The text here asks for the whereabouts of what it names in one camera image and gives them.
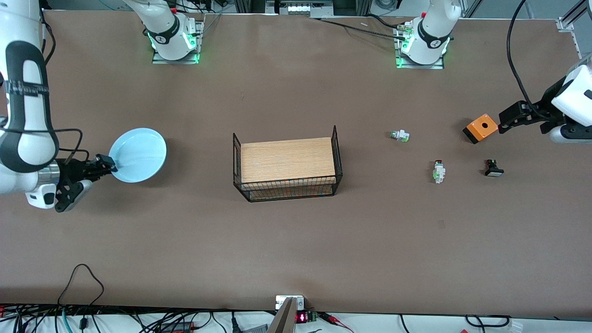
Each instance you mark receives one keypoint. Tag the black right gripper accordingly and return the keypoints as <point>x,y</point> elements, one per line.
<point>72,171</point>

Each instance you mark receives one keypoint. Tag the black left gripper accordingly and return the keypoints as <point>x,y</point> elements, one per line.
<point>544,107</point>

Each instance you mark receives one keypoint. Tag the light blue plate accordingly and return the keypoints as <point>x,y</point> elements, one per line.
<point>138,155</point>

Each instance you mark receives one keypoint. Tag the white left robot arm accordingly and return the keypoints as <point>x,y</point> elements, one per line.
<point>428,37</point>

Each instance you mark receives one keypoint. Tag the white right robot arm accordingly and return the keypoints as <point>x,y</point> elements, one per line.
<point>27,92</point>

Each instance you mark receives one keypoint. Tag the small green white contact block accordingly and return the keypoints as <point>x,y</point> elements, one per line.
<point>400,136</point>

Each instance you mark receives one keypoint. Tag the black inline adapter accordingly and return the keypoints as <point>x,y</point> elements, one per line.
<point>83,322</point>

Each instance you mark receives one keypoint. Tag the flat black device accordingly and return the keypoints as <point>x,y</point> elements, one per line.
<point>182,327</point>

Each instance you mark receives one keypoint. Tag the wooden board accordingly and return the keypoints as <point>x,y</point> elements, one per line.
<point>286,159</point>

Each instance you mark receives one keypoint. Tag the small white box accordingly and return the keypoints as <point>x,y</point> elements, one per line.
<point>282,300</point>

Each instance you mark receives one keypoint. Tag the grey metal pole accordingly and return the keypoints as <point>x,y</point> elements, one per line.
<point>283,319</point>

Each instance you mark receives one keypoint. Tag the red digit display module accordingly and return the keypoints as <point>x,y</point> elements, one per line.
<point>301,317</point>

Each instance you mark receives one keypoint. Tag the red test probe lead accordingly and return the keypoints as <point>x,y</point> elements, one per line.
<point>334,318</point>

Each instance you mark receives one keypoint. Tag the orange button enclosure box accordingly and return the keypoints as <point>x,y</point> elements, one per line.
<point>483,126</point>

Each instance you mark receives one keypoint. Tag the aluminium edge rail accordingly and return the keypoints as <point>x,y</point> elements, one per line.
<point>580,51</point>

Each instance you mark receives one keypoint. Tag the aluminium frame profile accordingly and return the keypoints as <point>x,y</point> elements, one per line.
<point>571,18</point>

